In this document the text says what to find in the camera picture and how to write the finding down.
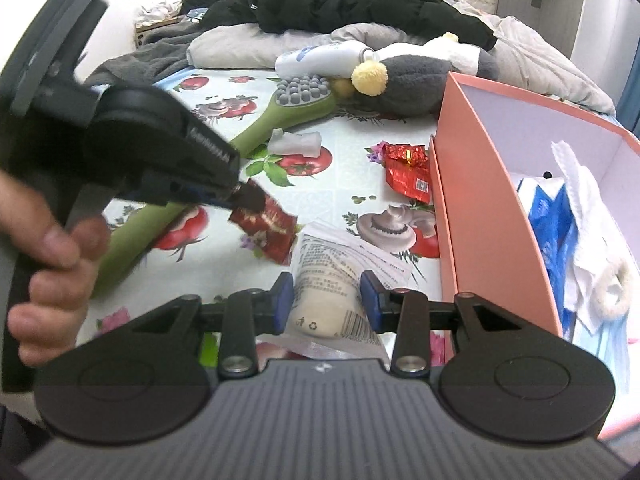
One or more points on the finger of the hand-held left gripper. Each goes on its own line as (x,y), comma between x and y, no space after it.
(200,192)

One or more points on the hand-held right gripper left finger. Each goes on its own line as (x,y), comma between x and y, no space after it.
(283,305)

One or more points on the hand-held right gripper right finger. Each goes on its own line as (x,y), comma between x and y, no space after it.
(371,302)

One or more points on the clear packet with beige contents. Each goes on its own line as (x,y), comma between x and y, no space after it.
(325,290)

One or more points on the red snack packet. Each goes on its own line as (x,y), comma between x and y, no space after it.
(407,172)
(270,232)

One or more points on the pink cardboard box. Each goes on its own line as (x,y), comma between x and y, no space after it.
(480,185)

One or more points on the blue white plastic packet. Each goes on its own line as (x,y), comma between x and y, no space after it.
(545,220)

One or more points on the white cloth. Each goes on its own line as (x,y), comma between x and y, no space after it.
(590,220)

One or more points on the light blue face mask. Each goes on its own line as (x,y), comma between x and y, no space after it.
(610,350)

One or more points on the person's left hand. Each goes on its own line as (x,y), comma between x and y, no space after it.
(50,245)

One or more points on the grey fleece blanket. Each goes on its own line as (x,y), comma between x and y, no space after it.
(145,52)

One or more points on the fruit print bedsheet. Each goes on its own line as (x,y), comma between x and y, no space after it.
(225,105)

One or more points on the green massage brush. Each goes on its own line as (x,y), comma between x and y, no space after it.
(270,125)

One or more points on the white plastic piece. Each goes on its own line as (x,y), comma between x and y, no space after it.
(295,142)

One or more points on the crumpled white tissues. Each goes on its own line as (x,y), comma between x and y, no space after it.
(157,11)

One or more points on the white plastic bottle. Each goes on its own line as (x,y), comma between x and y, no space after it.
(315,57)

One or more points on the grey white penguin plush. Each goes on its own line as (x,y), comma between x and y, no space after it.
(415,80)

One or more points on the black puffer jacket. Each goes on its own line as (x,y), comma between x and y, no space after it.
(340,2)

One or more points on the beige duvet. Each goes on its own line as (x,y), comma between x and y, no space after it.
(540,55)

